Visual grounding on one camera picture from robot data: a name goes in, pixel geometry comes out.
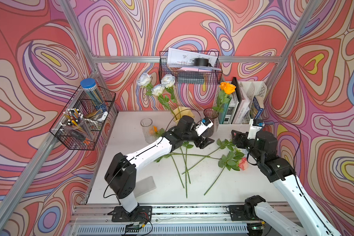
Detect black wire wall basket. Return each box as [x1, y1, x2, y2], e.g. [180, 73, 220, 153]
[158, 50, 222, 85]

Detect green circuit board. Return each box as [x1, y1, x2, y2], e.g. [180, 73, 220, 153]
[125, 224, 143, 232]

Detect black white book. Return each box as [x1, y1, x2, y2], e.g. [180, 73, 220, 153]
[224, 77, 242, 124]

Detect blue lid pencil jar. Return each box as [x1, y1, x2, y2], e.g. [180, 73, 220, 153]
[80, 78, 107, 112]

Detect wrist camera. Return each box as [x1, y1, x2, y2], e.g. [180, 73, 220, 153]
[195, 117, 214, 137]
[247, 119, 265, 140]

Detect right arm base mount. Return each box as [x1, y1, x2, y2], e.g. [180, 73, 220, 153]
[227, 204, 262, 221]

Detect white desktop file organizer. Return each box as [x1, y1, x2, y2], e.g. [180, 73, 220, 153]
[218, 77, 267, 124]

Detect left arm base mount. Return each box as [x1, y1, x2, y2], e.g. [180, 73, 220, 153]
[107, 206, 152, 222]

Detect black tape roll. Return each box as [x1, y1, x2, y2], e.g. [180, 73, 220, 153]
[193, 58, 212, 67]

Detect blue colourful book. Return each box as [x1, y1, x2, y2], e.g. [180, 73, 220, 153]
[249, 96, 264, 119]

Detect purple ribbed glass vase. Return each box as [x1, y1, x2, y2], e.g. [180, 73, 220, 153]
[203, 108, 219, 137]

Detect white paper sheets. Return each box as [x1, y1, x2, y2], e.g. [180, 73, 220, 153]
[167, 48, 221, 71]

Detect yellow wavy glass vase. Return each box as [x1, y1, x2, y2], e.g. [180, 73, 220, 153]
[172, 106, 195, 124]

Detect black wire side basket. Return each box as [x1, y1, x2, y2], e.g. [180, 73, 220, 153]
[49, 87, 116, 150]

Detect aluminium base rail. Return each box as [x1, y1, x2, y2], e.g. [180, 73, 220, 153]
[63, 203, 299, 236]

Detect clear glass vase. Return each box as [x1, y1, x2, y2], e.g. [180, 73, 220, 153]
[140, 118, 156, 144]

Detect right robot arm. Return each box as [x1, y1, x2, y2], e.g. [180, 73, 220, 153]
[231, 130, 340, 236]

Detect clear pen cup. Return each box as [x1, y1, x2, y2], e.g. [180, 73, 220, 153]
[60, 108, 94, 142]

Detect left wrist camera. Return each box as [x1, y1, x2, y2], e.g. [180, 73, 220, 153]
[195, 117, 214, 137]

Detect teal book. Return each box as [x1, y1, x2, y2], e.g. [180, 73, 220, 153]
[218, 98, 232, 124]

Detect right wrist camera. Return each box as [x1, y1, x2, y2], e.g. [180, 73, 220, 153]
[247, 119, 265, 140]

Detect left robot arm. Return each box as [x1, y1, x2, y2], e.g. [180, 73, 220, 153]
[104, 116, 214, 213]

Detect pink artificial rose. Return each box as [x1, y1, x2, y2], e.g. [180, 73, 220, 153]
[204, 150, 248, 196]

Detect white pink book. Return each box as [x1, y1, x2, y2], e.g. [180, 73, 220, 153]
[233, 84, 251, 124]

